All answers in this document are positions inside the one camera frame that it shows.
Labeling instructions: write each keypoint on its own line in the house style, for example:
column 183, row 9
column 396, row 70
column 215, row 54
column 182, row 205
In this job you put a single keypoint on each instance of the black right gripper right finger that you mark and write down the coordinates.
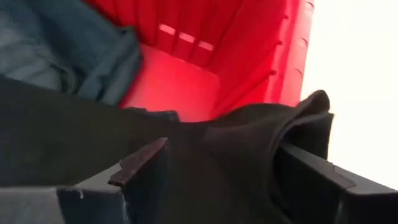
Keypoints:
column 326, row 199

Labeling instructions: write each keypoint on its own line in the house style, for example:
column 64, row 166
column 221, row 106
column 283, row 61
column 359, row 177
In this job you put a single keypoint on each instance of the red plastic laundry basket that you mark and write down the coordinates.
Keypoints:
column 242, row 46

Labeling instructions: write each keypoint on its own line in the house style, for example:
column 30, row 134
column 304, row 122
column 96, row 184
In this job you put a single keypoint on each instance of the black garment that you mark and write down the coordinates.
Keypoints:
column 77, row 133

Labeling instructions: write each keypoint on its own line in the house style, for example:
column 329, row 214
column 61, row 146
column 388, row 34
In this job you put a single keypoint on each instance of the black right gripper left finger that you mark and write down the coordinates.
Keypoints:
column 140, row 186

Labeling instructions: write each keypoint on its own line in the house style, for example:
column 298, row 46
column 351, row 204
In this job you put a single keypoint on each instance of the dark teal garment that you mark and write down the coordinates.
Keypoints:
column 62, row 40

